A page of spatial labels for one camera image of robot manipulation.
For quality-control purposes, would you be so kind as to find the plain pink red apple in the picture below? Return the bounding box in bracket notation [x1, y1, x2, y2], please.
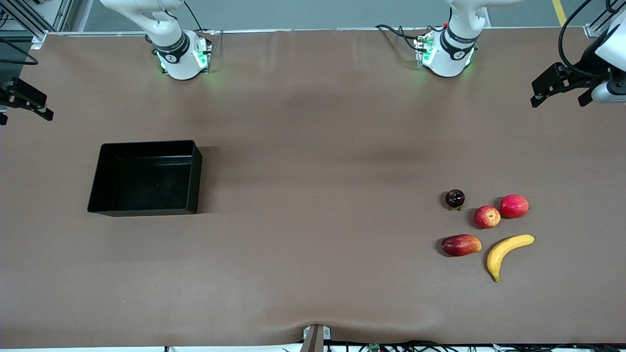
[499, 194, 530, 219]

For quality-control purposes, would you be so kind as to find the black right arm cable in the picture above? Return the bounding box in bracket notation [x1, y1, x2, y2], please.
[0, 37, 39, 66]

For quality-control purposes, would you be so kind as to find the black plastic box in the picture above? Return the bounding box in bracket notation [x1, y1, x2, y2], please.
[87, 140, 203, 217]

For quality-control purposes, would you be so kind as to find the red yellow mango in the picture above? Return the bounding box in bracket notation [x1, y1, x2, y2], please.
[441, 234, 483, 257]

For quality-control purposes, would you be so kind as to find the yellow banana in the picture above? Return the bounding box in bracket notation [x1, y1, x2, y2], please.
[486, 234, 536, 283]

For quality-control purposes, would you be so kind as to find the black cable at arm base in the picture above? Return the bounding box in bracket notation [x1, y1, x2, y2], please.
[375, 23, 431, 52]
[183, 0, 218, 35]

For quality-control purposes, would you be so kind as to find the brown table cover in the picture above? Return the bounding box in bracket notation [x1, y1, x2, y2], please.
[0, 27, 626, 349]

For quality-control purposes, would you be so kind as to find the aluminium frame profile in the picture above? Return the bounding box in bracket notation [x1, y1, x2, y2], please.
[584, 0, 626, 39]
[0, 0, 74, 49]

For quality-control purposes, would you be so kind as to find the dark purple mangosteen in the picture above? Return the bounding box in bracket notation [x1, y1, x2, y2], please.
[445, 189, 466, 211]

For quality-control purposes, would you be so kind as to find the red yellow streaked apple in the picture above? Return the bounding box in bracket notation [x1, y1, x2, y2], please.
[473, 205, 501, 229]

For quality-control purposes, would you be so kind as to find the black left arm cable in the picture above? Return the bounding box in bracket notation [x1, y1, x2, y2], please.
[559, 0, 612, 79]

